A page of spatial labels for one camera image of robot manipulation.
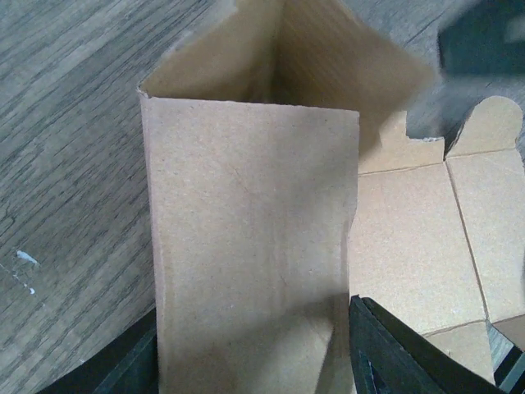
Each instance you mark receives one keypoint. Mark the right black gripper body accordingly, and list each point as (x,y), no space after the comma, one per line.
(484,39)

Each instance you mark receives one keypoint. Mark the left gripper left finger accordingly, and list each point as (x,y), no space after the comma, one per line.
(128,364)

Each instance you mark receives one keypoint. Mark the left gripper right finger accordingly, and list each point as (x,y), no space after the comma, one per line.
(387,356)

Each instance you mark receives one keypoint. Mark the brown cardboard box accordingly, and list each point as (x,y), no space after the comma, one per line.
(295,159)

